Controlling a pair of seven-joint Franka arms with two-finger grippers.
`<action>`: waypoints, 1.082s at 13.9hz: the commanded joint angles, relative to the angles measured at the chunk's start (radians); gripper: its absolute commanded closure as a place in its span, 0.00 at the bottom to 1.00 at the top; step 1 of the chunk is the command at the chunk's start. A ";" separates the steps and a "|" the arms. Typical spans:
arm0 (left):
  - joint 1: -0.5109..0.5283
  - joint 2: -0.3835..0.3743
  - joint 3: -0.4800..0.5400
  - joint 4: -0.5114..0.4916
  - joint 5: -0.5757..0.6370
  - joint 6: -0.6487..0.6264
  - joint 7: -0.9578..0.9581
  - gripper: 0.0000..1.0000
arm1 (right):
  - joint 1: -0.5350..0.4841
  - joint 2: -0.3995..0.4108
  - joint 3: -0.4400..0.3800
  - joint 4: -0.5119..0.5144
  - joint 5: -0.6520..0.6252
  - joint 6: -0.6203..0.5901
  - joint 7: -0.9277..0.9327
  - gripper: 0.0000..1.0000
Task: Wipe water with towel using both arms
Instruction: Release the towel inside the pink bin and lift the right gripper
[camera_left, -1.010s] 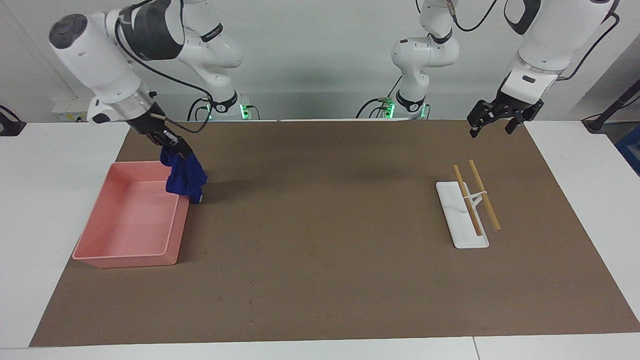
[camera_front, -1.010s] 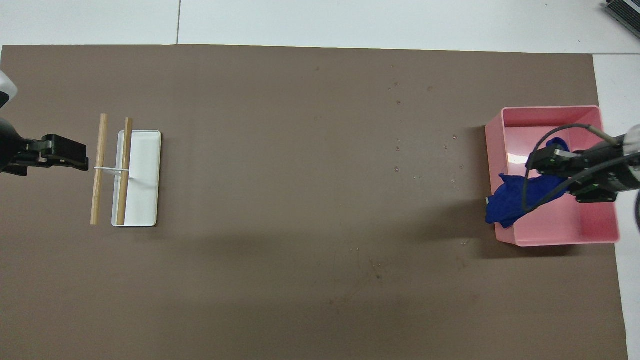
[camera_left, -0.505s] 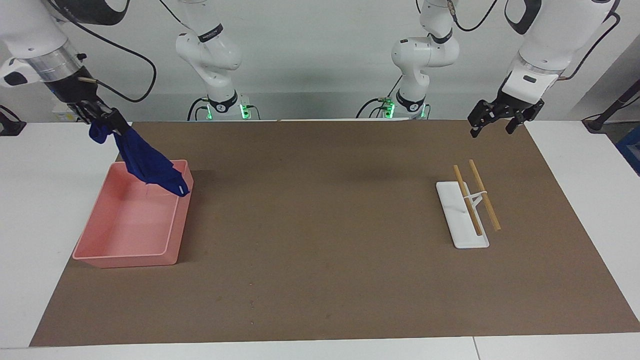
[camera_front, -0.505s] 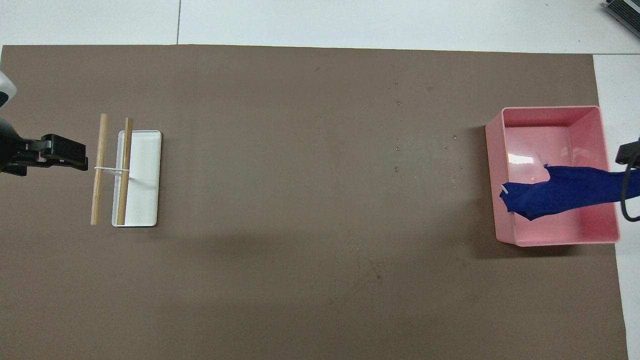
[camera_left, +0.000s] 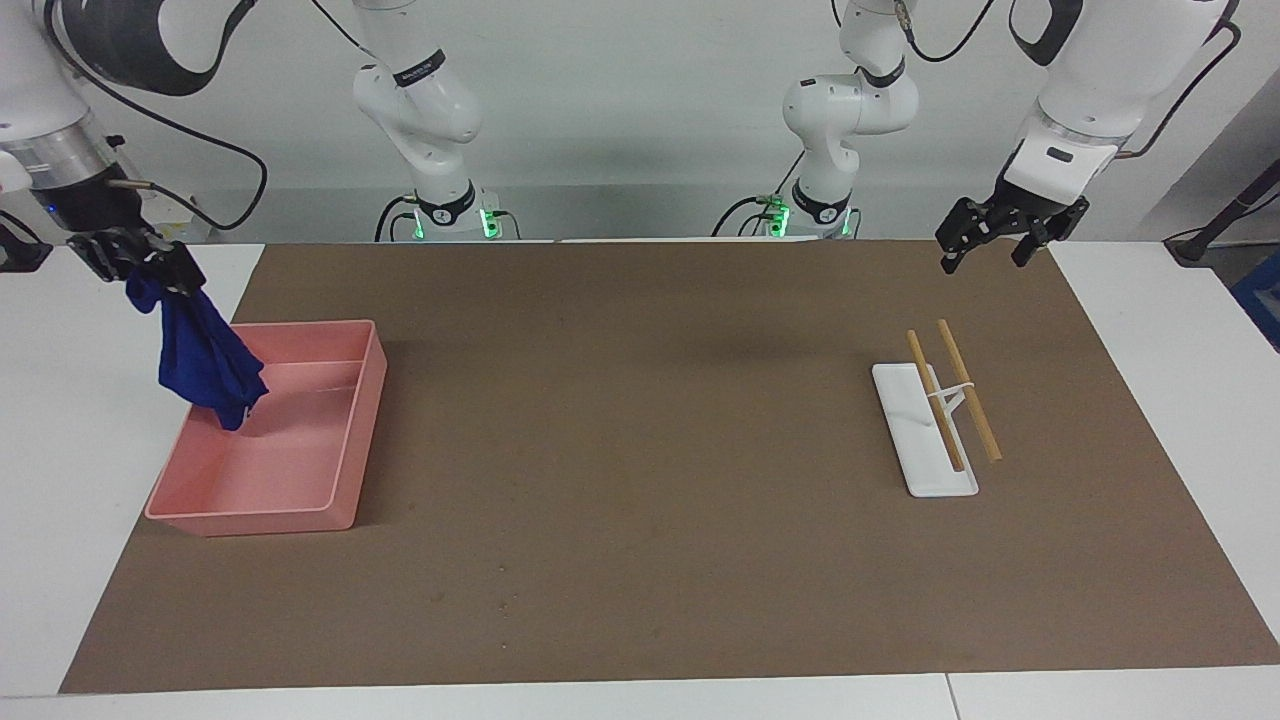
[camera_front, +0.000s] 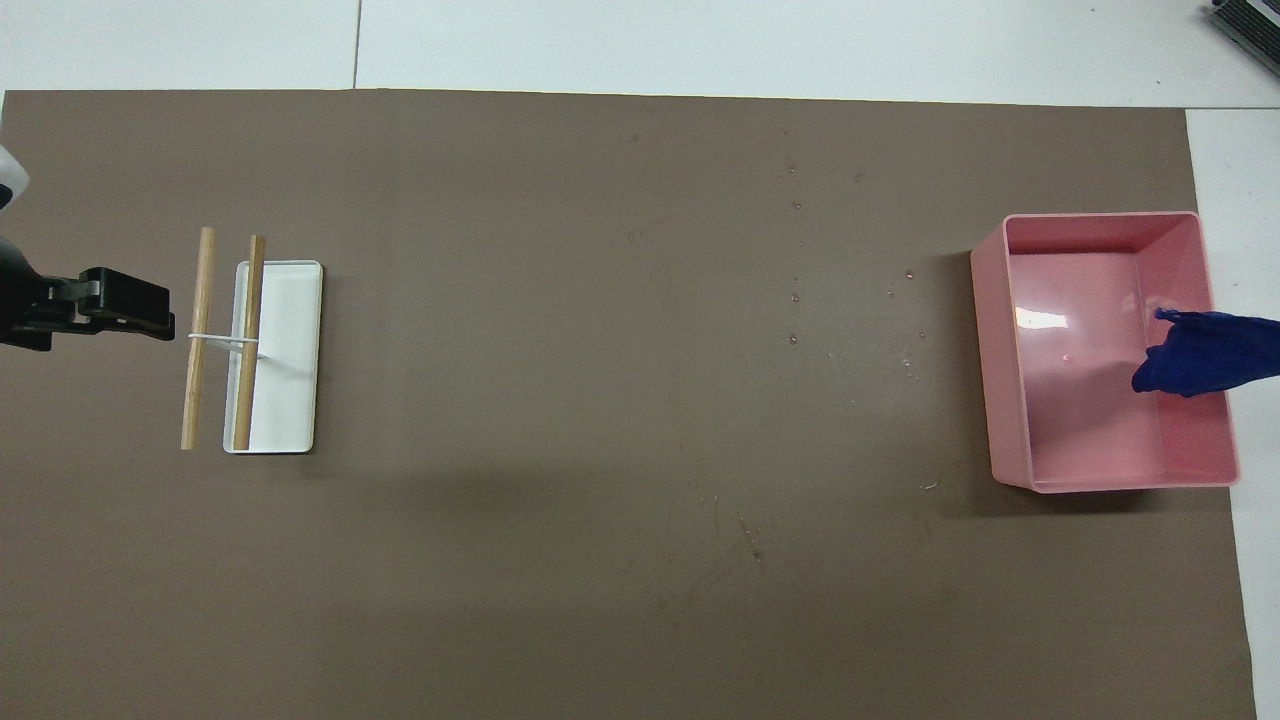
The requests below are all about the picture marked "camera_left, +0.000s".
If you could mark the black stand pole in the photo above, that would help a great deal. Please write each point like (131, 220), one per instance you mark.
(1225, 215)

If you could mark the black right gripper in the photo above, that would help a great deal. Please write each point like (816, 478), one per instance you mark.
(100, 210)

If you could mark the brown table mat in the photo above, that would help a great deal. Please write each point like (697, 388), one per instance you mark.
(640, 580)

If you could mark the black clamp mount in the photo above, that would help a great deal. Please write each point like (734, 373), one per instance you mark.
(20, 255)

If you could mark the blue crate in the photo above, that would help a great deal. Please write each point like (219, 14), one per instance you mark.
(1262, 300)

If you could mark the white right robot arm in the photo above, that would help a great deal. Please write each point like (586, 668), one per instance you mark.
(420, 100)

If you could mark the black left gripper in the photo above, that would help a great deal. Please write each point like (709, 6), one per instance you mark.
(1035, 212)

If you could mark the white towel rack base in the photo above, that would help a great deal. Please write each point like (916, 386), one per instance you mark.
(930, 460)

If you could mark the blue towel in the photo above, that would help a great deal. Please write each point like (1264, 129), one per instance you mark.
(205, 360)

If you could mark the pink plastic bin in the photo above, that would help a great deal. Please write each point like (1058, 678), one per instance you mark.
(300, 460)

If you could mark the wooden dowel rod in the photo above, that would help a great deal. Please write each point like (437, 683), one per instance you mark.
(935, 400)
(970, 395)

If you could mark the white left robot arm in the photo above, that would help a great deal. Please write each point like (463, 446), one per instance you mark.
(1110, 70)

